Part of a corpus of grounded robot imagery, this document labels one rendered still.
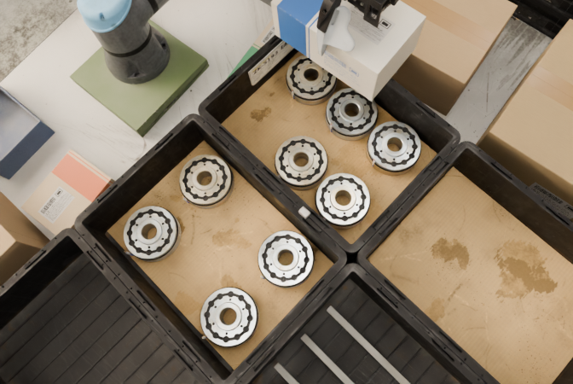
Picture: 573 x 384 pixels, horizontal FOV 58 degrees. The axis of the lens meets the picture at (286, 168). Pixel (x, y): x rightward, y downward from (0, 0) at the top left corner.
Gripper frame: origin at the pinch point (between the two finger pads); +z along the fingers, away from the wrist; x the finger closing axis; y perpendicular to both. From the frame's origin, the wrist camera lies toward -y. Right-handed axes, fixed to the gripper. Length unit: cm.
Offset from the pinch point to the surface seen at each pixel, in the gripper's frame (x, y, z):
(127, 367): -65, 2, 29
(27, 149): -49, -51, 39
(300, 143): -13.3, 0.8, 25.3
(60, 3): -3, -140, 112
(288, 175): -19.7, 3.0, 25.6
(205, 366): -54, 14, 18
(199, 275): -45, 2, 28
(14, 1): -14, -157, 112
